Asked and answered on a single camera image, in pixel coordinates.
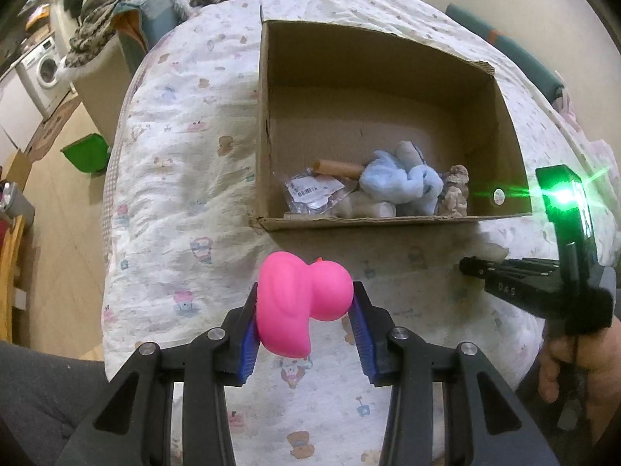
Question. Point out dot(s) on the teal orange cushion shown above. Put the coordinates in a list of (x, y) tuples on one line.
[(141, 24)]

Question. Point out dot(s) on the yellow wooden chair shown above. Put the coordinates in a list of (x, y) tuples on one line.
[(12, 297)]

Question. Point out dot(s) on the light blue plush whale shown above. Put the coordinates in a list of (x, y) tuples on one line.
[(392, 185)]

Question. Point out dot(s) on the brown cardboard box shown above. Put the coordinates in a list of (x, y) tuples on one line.
[(340, 93)]

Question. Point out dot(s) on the clear plastic packet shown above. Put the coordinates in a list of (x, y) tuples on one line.
[(308, 193)]

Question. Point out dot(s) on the teal pillow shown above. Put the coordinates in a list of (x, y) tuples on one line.
[(534, 70)]

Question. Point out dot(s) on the white patterned bed quilt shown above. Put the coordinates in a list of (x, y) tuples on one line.
[(181, 192)]

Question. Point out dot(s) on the white kitchen cabinet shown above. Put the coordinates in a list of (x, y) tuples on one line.
[(19, 116)]

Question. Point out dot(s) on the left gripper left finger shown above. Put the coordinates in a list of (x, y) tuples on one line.
[(131, 422)]

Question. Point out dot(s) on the grey trousers leg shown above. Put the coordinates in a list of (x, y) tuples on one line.
[(43, 400)]

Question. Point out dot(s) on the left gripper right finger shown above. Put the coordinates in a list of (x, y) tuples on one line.
[(484, 421)]

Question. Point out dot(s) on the green plastic dustpan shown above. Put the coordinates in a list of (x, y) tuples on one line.
[(89, 155)]

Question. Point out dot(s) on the beige lace fabric bundle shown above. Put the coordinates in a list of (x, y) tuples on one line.
[(452, 201)]

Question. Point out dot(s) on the pink rubber duck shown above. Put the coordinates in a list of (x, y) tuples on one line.
[(291, 293)]

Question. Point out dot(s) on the brown cardboard tube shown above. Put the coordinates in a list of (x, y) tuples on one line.
[(333, 168)]

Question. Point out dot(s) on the white washing machine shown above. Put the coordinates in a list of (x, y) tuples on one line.
[(39, 74)]

